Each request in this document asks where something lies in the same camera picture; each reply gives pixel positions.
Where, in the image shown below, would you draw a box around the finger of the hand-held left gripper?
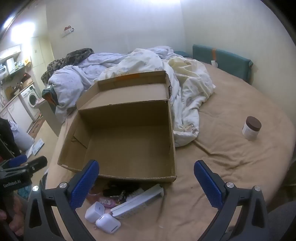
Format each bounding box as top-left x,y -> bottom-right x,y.
3,154 -> 28,168
22,156 -> 48,174

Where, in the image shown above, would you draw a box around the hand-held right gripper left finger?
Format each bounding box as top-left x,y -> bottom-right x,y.
23,159 -> 100,241

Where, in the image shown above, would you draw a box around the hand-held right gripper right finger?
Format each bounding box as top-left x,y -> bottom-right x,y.
194,160 -> 269,241

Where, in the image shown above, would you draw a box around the white charger plug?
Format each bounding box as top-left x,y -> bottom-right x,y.
85,201 -> 105,223

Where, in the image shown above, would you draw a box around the black lighter with label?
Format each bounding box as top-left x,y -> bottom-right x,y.
108,182 -> 140,191

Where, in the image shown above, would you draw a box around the white earbuds case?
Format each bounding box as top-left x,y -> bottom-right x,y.
95,213 -> 121,234

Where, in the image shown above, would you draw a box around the white remote control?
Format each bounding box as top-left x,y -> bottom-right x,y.
110,184 -> 164,219

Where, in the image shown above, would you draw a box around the cardboard box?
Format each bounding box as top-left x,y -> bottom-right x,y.
57,70 -> 177,184

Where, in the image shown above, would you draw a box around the person's left hand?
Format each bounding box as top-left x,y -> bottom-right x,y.
0,197 -> 26,237

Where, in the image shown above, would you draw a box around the white paper sheets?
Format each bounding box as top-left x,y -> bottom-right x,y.
25,138 -> 45,157

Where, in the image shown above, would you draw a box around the white bag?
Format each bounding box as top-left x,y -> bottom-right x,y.
11,128 -> 35,151

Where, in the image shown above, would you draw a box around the dark cloth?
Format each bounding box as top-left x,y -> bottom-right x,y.
0,118 -> 22,159

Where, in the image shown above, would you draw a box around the patterned floor rug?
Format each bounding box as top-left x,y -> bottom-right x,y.
27,116 -> 46,135

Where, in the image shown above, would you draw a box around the white kitchen counter cabinet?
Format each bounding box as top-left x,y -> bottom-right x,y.
0,100 -> 33,135

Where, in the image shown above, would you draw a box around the bedside cabinet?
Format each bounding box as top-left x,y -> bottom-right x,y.
38,97 -> 61,137

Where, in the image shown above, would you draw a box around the white washing machine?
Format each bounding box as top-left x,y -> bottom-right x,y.
20,84 -> 41,122

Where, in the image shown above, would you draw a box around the teal and orange cloth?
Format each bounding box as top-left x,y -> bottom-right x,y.
42,87 -> 60,107

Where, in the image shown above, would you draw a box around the white jar with brown lid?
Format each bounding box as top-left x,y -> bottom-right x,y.
242,116 -> 262,141

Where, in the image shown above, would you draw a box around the person's grey clothing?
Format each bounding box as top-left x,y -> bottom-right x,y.
268,203 -> 296,241

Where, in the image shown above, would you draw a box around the cream printed duvet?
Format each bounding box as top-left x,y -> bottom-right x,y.
99,47 -> 216,148

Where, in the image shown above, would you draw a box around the pale lavender quilt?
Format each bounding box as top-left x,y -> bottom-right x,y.
47,46 -> 139,123

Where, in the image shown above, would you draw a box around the dark patterned blanket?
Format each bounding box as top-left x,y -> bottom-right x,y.
41,48 -> 94,86

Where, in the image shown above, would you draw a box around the pink cartoon keychain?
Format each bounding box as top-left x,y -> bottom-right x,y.
98,197 -> 117,208

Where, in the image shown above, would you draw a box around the teal cushion with orange strap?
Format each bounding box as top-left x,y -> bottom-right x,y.
192,44 -> 253,85

